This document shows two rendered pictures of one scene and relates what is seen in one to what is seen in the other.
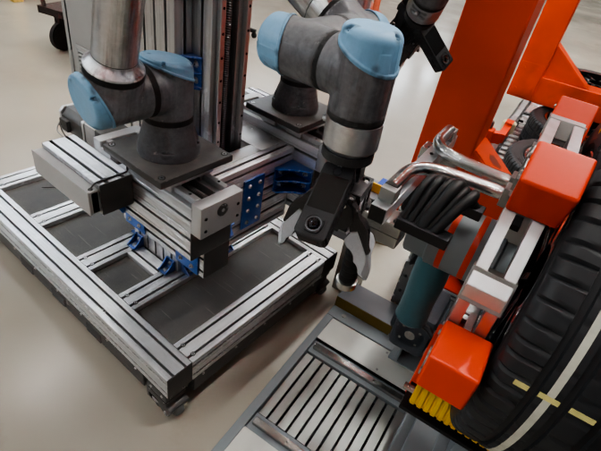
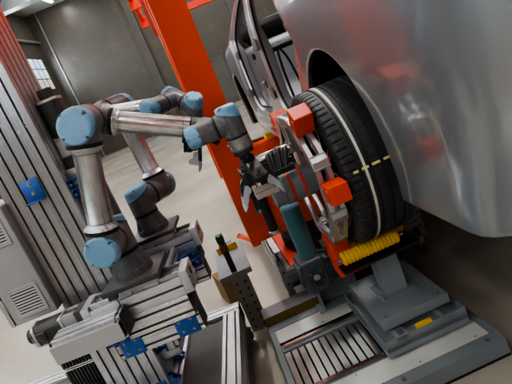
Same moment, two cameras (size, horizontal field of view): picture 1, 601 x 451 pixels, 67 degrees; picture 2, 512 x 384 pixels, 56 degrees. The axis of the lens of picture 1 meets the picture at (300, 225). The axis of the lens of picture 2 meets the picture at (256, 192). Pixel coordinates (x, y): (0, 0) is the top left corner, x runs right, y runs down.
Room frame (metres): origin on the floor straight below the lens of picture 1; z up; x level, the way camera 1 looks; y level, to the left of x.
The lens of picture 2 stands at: (-0.80, 0.75, 1.37)
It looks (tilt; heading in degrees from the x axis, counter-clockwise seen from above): 14 degrees down; 330
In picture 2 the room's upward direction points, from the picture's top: 23 degrees counter-clockwise
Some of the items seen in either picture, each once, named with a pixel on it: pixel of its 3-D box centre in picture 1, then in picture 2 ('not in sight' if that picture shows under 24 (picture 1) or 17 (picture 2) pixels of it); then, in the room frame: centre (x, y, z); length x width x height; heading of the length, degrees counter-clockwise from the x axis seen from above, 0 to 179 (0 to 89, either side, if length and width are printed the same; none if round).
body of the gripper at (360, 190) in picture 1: (342, 182); (248, 164); (0.56, -0.05, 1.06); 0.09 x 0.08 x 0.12; 160
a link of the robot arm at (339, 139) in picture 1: (350, 131); (239, 143); (0.56, -0.04, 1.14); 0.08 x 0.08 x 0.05
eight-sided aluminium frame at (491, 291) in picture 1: (495, 258); (310, 176); (0.74, -0.40, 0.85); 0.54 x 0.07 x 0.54; 154
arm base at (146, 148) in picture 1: (168, 131); (128, 260); (0.97, 0.36, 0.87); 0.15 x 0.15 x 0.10
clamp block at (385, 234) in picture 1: (380, 221); (265, 187); (0.68, -0.14, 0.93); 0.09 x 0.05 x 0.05; 64
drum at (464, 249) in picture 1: (461, 242); (295, 184); (0.77, -0.34, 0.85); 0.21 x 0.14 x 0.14; 64
